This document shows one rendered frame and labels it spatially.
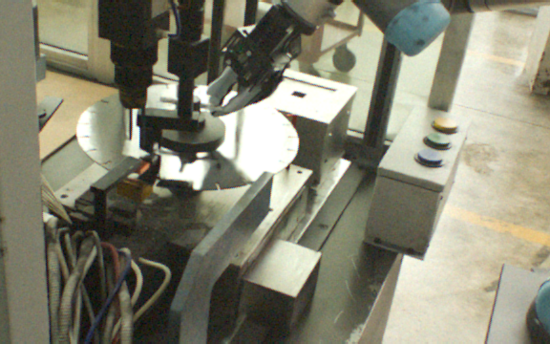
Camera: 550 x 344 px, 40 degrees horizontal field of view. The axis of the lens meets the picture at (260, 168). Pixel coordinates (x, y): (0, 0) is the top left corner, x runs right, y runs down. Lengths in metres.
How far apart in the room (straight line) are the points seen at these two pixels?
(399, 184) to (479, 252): 1.52
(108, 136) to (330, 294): 0.41
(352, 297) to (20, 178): 0.83
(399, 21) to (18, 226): 0.64
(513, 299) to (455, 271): 1.33
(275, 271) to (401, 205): 0.27
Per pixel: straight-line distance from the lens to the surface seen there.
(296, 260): 1.10
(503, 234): 2.86
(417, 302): 2.41
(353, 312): 1.14
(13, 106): 0.37
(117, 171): 0.96
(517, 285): 1.30
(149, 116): 1.02
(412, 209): 1.23
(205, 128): 1.11
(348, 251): 1.26
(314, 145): 1.34
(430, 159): 1.25
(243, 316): 1.08
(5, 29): 0.35
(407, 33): 0.94
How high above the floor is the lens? 1.48
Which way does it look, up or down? 30 degrees down
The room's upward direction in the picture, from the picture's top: 7 degrees clockwise
